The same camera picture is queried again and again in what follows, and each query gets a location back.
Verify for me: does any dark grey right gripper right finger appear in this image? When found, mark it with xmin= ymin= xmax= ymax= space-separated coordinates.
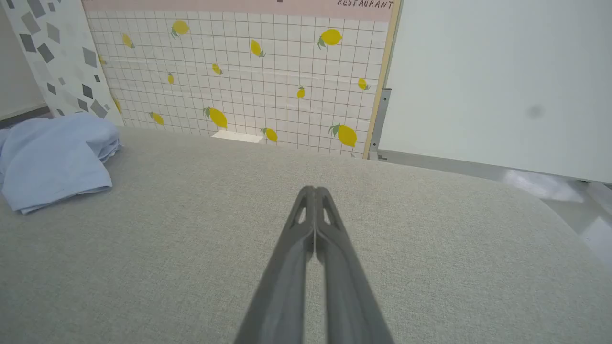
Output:
xmin=314 ymin=187 xmax=395 ymax=344

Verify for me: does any lemon print tiled wall panel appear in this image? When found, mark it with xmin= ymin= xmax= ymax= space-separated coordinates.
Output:
xmin=81 ymin=0 xmax=402 ymax=159

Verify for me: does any grey metal bracket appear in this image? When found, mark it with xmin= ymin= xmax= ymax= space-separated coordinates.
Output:
xmin=368 ymin=88 xmax=393 ymax=161

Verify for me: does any light blue shirt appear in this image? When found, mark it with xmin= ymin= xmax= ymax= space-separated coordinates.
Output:
xmin=0 ymin=112 xmax=121 ymax=215

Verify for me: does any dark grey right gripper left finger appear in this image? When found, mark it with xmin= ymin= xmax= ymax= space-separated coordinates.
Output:
xmin=234 ymin=186 xmax=317 ymax=344

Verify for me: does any small white flat box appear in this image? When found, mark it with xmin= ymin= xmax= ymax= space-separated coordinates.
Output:
xmin=211 ymin=130 xmax=264 ymax=144

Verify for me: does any white terrazzo pattern panel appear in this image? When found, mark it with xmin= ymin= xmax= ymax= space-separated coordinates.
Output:
xmin=2 ymin=0 xmax=125 ymax=127

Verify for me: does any plain white board panel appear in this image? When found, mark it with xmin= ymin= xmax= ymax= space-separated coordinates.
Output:
xmin=378 ymin=0 xmax=612 ymax=184

